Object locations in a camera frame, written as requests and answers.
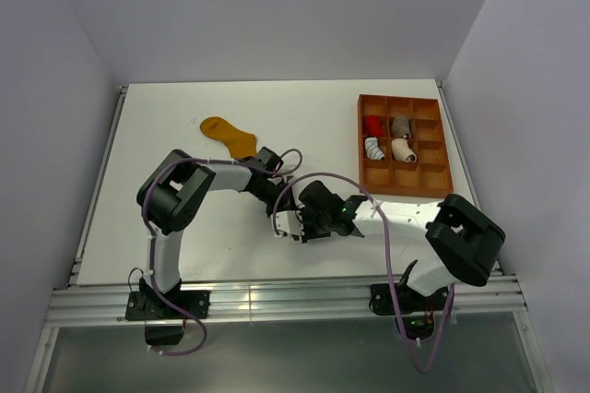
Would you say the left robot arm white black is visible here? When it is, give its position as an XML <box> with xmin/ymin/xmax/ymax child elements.
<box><xmin>136</xmin><ymin>148</ymin><xmax>296</xmax><ymax>318</ymax></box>

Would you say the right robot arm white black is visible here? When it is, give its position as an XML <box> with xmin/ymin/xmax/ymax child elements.
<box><xmin>300</xmin><ymin>181</ymin><xmax>506</xmax><ymax>310</ymax></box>

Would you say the mustard yellow sock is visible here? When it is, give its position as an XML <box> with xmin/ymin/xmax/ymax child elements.
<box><xmin>199</xmin><ymin>116</ymin><xmax>257</xmax><ymax>159</ymax></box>

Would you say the white grey striped rolled sock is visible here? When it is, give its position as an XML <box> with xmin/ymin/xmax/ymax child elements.
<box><xmin>364</xmin><ymin>137</ymin><xmax>385</xmax><ymax>161</ymax></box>

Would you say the beige rolled sock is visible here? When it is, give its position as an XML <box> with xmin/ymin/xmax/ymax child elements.
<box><xmin>391</xmin><ymin>138</ymin><xmax>418</xmax><ymax>162</ymax></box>

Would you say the red rolled sock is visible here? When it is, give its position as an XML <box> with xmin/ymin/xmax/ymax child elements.
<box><xmin>363</xmin><ymin>114</ymin><xmax>385</xmax><ymax>137</ymax></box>

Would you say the orange compartment tray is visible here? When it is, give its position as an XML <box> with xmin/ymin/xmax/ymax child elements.
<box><xmin>358</xmin><ymin>94</ymin><xmax>454</xmax><ymax>198</ymax></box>

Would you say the brown grey rolled sock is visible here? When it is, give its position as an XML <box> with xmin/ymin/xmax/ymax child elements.
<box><xmin>391</xmin><ymin>114</ymin><xmax>411</xmax><ymax>139</ymax></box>

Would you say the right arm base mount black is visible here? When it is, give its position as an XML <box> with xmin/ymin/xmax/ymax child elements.
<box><xmin>368</xmin><ymin>283</ymin><xmax>449</xmax><ymax>339</ymax></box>

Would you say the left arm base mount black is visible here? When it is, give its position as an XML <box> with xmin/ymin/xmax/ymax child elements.
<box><xmin>124</xmin><ymin>286</ymin><xmax>210</xmax><ymax>348</ymax></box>

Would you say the aluminium front rail frame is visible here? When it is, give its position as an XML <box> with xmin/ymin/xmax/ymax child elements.
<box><xmin>25</xmin><ymin>273</ymin><xmax>554</xmax><ymax>392</ymax></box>

